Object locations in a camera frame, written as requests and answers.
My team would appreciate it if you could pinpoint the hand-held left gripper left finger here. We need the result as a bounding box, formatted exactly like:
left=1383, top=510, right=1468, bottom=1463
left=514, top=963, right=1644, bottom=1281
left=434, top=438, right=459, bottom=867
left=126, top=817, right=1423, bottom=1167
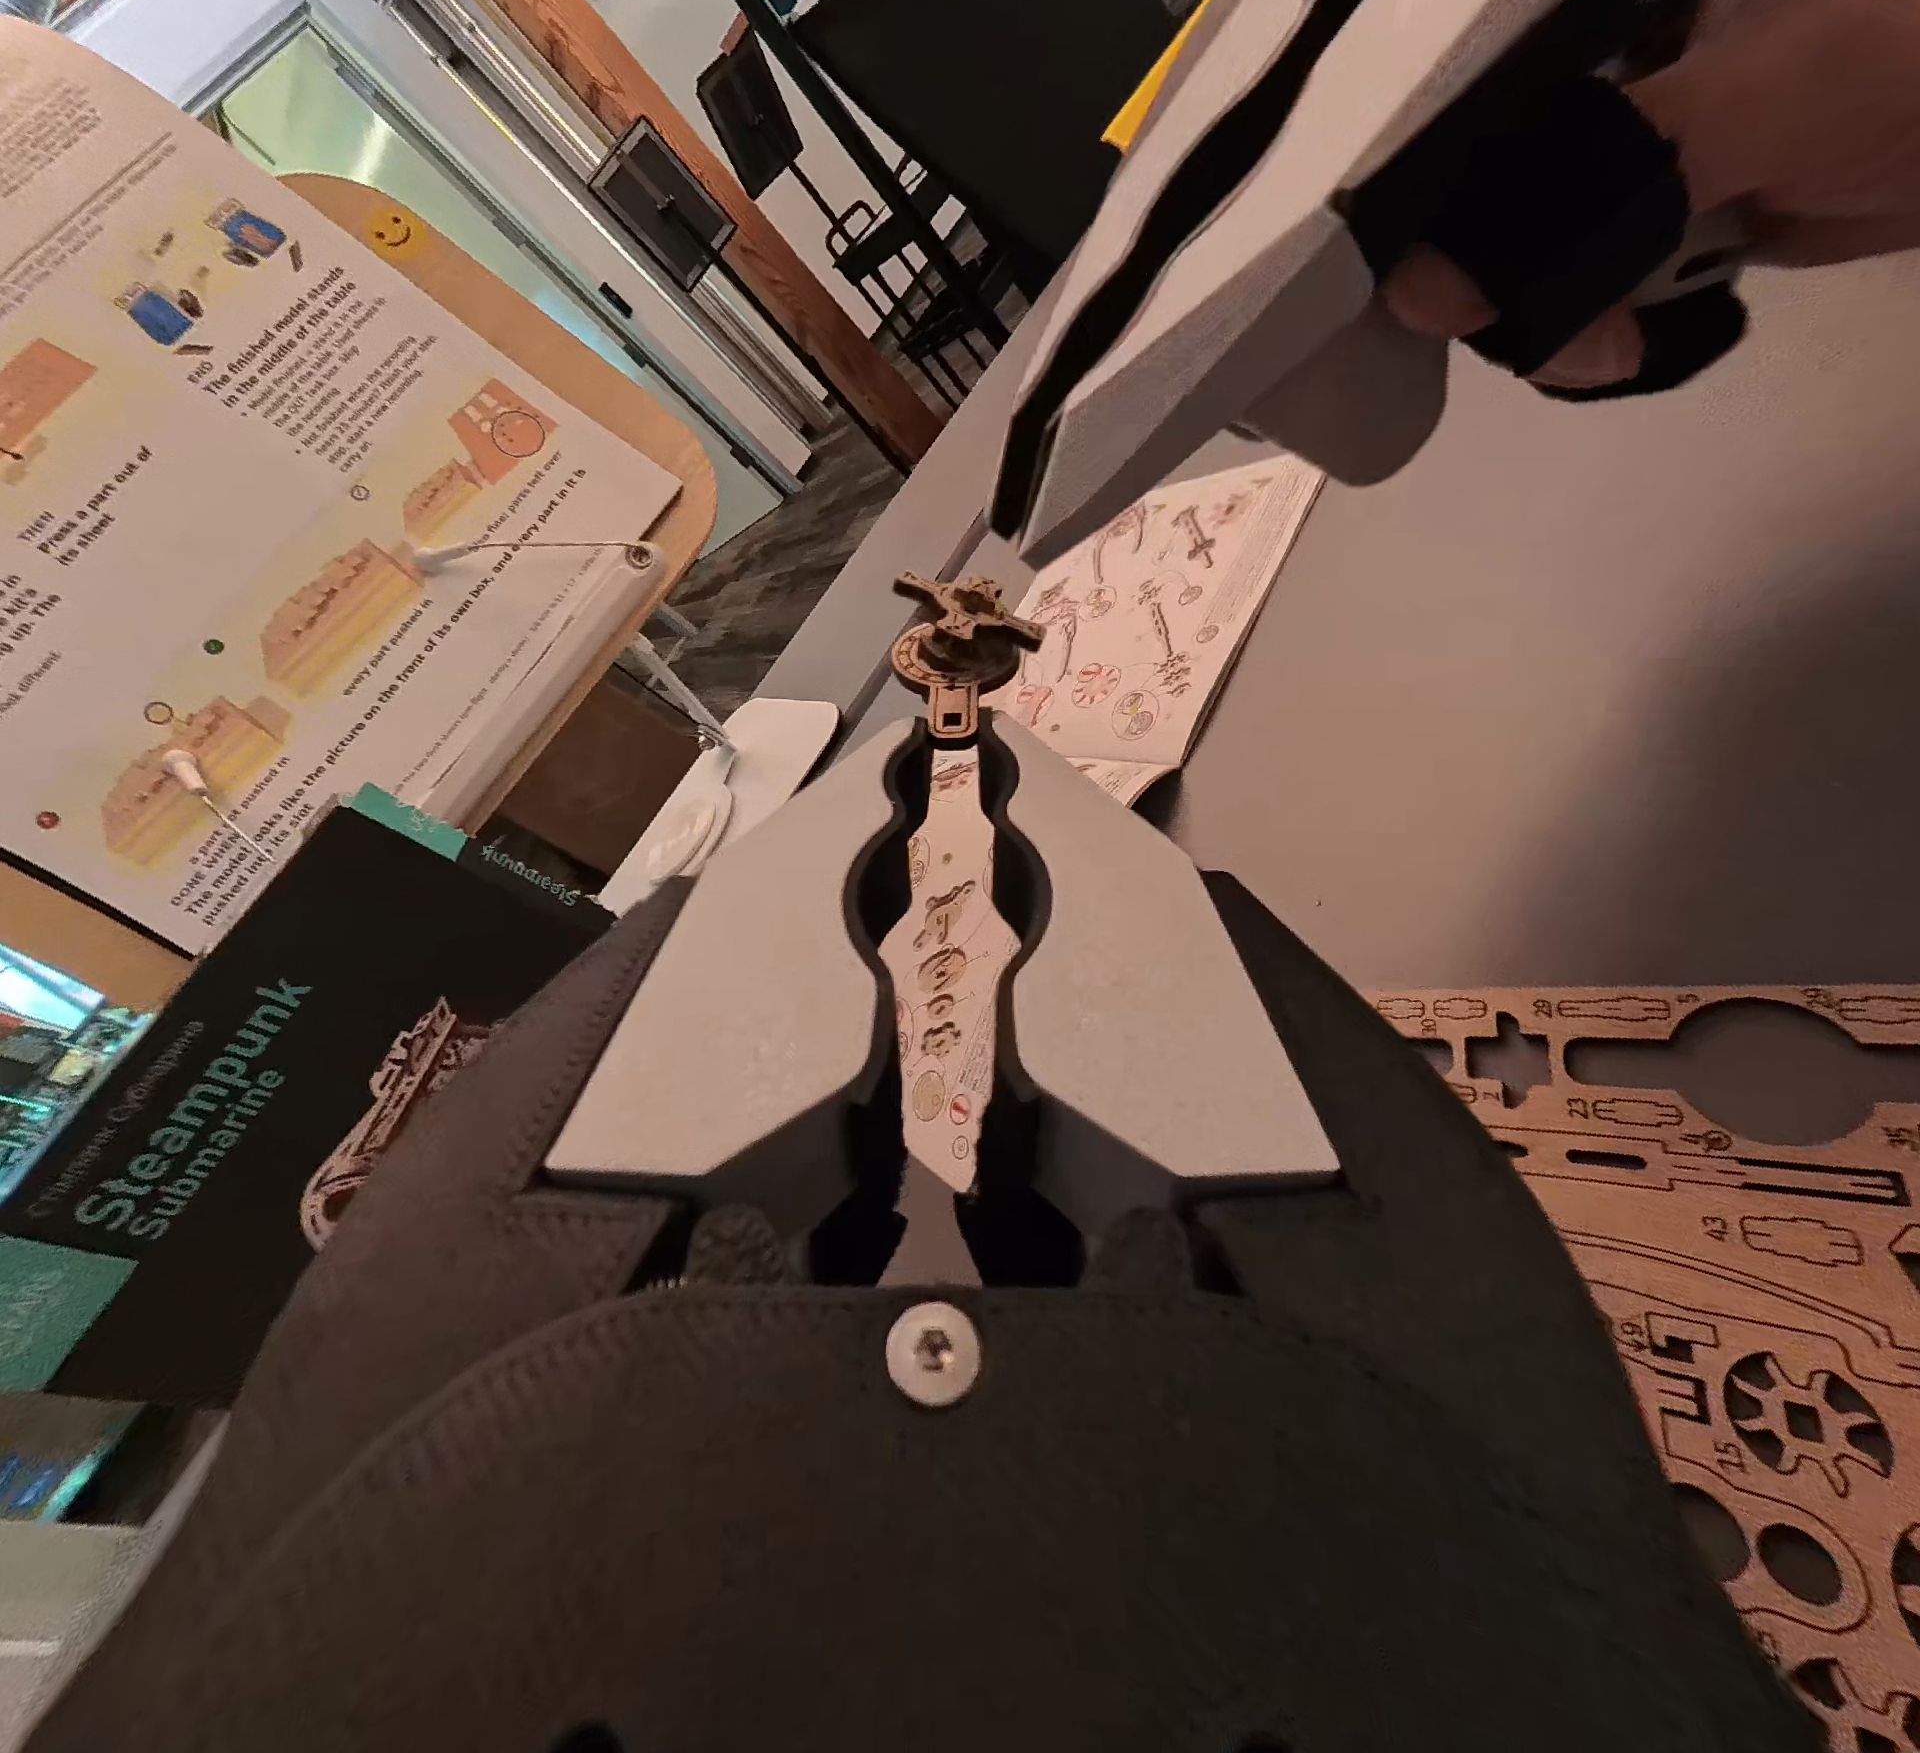
left=541, top=713, right=939, bottom=1201

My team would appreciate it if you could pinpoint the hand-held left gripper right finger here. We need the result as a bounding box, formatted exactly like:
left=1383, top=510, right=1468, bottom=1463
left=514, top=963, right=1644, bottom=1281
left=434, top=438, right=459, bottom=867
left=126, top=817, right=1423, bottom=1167
left=967, top=713, right=1343, bottom=1212

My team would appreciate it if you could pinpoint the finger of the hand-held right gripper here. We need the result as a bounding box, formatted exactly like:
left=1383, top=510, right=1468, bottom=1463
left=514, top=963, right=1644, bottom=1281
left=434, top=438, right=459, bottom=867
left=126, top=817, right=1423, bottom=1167
left=991, top=0, right=1356, bottom=540
left=1016, top=0, right=1632, bottom=573

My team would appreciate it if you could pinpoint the black model kit box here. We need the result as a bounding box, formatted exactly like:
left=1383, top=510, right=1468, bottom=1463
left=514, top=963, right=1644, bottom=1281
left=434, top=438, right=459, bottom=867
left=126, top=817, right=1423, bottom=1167
left=0, top=780, right=617, bottom=1409

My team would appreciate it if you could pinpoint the laser-cut wooden parts sheet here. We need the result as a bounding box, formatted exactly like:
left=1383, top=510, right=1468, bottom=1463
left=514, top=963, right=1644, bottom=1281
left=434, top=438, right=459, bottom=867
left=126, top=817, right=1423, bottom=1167
left=1368, top=980, right=1920, bottom=1753

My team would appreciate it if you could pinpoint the person's right hand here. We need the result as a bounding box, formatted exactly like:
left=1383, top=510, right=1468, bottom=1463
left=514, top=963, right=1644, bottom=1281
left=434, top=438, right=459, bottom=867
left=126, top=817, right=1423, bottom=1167
left=1383, top=0, right=1920, bottom=345

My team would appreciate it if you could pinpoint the yellow plastic bin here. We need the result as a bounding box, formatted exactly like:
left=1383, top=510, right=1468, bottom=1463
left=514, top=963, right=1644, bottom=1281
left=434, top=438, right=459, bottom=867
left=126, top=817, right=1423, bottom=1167
left=1101, top=0, right=1246, bottom=153

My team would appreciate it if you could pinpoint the black divider panel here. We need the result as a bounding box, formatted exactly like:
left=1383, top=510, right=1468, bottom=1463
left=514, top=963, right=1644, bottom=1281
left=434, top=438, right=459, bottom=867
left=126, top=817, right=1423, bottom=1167
left=791, top=0, right=1179, bottom=263

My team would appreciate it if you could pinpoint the illustrated instruction booklet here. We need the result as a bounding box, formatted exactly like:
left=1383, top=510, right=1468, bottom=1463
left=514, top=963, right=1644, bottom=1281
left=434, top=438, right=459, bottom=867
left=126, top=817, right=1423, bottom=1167
left=896, top=456, right=1329, bottom=1193

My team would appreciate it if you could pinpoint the white stand base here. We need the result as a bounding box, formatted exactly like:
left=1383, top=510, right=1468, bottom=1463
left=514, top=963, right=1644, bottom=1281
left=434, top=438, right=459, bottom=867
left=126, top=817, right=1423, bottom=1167
left=599, top=697, right=841, bottom=916

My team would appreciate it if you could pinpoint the black utility cart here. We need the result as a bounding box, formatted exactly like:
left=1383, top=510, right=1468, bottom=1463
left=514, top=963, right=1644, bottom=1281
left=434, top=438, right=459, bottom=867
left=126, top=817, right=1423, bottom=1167
left=823, top=194, right=1036, bottom=411

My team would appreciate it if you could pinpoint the thick wooden post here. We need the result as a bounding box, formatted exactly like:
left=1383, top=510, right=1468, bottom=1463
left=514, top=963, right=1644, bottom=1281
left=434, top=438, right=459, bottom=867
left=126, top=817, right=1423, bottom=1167
left=322, top=0, right=948, bottom=471

